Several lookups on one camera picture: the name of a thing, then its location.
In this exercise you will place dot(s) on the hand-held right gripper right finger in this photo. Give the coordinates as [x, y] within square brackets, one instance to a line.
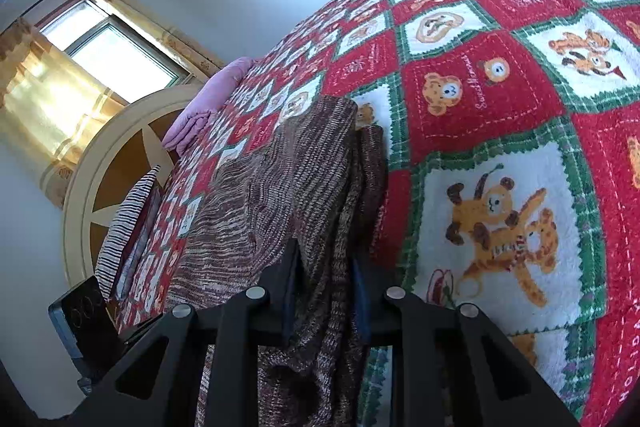
[361, 302]

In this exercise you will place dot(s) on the window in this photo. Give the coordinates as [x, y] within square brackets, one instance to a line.
[120, 57]

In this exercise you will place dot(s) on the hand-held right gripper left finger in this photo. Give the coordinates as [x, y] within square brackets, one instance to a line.
[290, 302]

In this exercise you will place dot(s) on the red bear printed blanket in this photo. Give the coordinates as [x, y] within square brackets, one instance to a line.
[500, 107]

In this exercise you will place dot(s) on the pink folded blanket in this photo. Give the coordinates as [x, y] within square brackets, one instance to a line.
[210, 102]

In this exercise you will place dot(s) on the cream wooden headboard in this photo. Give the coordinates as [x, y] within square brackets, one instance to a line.
[100, 167]

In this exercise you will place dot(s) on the yellow patterned curtain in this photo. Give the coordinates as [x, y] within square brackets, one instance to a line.
[165, 37]
[45, 107]

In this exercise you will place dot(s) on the brown knit sweater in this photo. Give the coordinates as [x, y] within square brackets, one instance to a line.
[300, 167]

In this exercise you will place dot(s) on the grey striped quilt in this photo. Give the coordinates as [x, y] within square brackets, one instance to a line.
[125, 222]

